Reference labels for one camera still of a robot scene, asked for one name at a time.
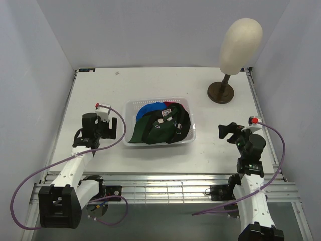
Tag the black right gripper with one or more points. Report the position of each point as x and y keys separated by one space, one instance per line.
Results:
x=224 y=130

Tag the blue baseball cap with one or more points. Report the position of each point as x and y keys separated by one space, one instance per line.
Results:
x=149 y=108

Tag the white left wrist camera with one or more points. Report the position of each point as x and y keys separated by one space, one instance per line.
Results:
x=103 y=109

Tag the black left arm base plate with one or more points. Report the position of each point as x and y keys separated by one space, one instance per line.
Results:
x=113 y=190

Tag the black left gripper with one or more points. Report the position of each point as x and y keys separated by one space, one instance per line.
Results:
x=106 y=124

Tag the pink baseball cap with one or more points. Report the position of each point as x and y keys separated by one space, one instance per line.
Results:
x=166 y=103

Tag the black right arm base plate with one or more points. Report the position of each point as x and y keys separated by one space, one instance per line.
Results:
x=220 y=193

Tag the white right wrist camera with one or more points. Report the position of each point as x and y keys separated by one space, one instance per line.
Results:
x=253 y=124

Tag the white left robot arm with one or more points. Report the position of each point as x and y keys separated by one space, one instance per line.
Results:
x=61 y=203

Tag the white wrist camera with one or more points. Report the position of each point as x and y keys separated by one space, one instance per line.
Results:
x=103 y=109
x=253 y=124

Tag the small label sticker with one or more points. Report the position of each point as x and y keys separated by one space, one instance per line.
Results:
x=86 y=70

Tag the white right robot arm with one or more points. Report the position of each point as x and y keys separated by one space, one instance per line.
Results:
x=247 y=184

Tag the dark green baseball cap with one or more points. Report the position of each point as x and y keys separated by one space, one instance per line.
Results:
x=154 y=128

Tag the white plastic basket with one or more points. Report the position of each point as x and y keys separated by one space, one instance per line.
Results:
x=132 y=108

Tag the black baseball cap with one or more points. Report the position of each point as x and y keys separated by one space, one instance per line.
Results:
x=184 y=123

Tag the cream mannequin head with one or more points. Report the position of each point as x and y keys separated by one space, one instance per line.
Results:
x=239 y=45

